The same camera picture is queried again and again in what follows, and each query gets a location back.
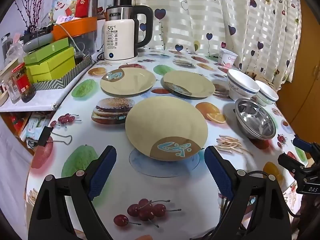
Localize white side shelf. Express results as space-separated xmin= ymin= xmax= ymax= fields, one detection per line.
xmin=0 ymin=54 xmax=99 ymax=112

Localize small white blue-striped bowl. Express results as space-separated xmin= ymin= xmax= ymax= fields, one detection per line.
xmin=255 ymin=80 xmax=279 ymax=106

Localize purple decorative twigs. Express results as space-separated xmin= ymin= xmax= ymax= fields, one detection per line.
xmin=14 ymin=0 xmax=54 ymax=32

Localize pink white packet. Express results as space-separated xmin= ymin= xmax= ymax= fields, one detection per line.
xmin=56 ymin=15 xmax=76 ymax=25

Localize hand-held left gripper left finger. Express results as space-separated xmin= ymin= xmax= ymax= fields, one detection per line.
xmin=28 ymin=145 xmax=117 ymax=240

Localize small dark sauce jar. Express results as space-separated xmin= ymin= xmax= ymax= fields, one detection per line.
xmin=74 ymin=51 xmax=85 ymax=65

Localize large white blue-striped bowl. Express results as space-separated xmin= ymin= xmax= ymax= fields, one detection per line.
xmin=227 ymin=69 xmax=260 ymax=102

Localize beige plate with blue print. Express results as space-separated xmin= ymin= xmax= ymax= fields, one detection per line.
xmin=125 ymin=96 xmax=209 ymax=162
xmin=100 ymin=68 xmax=156 ymax=96
xmin=162 ymin=70 xmax=216 ymax=99

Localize cream striped heart curtain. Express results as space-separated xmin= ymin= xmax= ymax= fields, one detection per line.
xmin=129 ymin=0 xmax=304 ymax=84

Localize burlap bundle with bow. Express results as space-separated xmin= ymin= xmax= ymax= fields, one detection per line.
xmin=246 ymin=71 xmax=278 ymax=91

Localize green white packet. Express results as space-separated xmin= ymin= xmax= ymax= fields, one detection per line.
xmin=20 ymin=112 xmax=53 ymax=143

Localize stainless steel bowl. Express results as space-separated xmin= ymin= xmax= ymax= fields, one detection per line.
xmin=234 ymin=98 xmax=277 ymax=140

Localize white cable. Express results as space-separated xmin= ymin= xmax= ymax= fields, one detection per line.
xmin=54 ymin=23 xmax=85 ymax=53

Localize zigzag patterned open box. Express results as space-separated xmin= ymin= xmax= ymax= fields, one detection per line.
xmin=32 ymin=55 xmax=93 ymax=91

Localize white black electric kettle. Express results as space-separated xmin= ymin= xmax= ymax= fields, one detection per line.
xmin=103 ymin=5 xmax=154 ymax=65

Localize grey oval device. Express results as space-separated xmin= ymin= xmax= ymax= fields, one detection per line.
xmin=22 ymin=32 xmax=54 ymax=53

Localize lime green flat box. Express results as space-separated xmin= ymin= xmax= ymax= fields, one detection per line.
xmin=24 ymin=47 xmax=75 ymax=66
xmin=26 ymin=56 xmax=77 ymax=83

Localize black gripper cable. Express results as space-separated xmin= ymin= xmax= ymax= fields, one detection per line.
xmin=246 ymin=170 xmax=302 ymax=217

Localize red label glass jar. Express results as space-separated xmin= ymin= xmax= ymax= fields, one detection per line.
xmin=11 ymin=62 xmax=37 ymax=103

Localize dark lidded glass jar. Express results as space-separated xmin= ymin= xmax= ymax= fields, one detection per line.
xmin=1 ymin=34 xmax=13 ymax=55

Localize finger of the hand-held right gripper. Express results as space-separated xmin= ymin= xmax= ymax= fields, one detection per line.
xmin=278 ymin=152 xmax=309 ymax=179
xmin=293 ymin=135 xmax=320 ymax=157

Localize person's dark clothing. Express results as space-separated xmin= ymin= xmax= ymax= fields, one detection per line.
xmin=292 ymin=192 xmax=320 ymax=233

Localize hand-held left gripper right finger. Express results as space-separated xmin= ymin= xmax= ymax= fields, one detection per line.
xmin=204 ymin=146 xmax=292 ymax=240

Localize wooden cabinet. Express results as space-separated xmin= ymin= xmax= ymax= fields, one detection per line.
xmin=275 ymin=0 xmax=320 ymax=140

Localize white yogurt cup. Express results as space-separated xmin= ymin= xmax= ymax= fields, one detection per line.
xmin=218 ymin=47 xmax=239 ymax=67

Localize food print tablecloth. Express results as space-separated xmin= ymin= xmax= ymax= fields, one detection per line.
xmin=26 ymin=49 xmax=304 ymax=240

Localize black binder clip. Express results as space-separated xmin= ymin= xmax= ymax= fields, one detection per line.
xmin=37 ymin=126 xmax=73 ymax=147

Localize black handheld device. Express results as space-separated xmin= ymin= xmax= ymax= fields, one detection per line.
xmin=20 ymin=26 xmax=53 ymax=42

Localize orange rimmed clear container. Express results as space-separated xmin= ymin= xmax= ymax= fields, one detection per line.
xmin=52 ymin=17 xmax=98 ymax=55

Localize clear glass jar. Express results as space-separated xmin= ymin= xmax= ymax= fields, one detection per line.
xmin=2 ymin=76 xmax=22 ymax=104

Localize red plastic object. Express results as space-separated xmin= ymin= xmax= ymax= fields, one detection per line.
xmin=9 ymin=114 xmax=25 ymax=133

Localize beige wooden box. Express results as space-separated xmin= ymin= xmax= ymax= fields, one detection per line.
xmin=0 ymin=57 xmax=19 ymax=107

